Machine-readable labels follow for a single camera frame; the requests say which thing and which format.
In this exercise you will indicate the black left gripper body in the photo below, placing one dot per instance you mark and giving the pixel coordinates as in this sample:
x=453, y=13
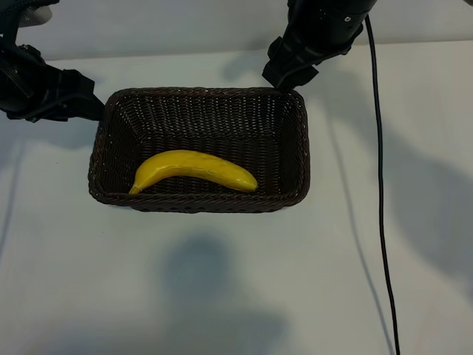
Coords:
x=18, y=85

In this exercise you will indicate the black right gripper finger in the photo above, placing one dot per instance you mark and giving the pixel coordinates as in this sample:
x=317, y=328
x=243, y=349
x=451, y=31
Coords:
x=279, y=63
x=299, y=74

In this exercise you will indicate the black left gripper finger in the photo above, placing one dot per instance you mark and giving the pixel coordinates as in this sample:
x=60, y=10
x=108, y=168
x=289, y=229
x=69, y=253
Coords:
x=70, y=87
x=55, y=114

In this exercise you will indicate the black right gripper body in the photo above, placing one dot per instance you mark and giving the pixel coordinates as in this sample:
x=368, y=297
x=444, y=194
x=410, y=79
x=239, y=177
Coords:
x=325, y=29

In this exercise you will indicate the dark brown wicker basket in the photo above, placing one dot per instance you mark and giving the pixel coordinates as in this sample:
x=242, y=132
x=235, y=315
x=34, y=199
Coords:
x=221, y=122

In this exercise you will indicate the yellow banana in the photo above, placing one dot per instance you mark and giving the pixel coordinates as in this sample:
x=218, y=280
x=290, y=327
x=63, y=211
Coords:
x=192, y=162

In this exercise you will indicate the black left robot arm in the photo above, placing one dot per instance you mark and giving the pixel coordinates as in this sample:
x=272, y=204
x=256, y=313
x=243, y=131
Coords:
x=7, y=11

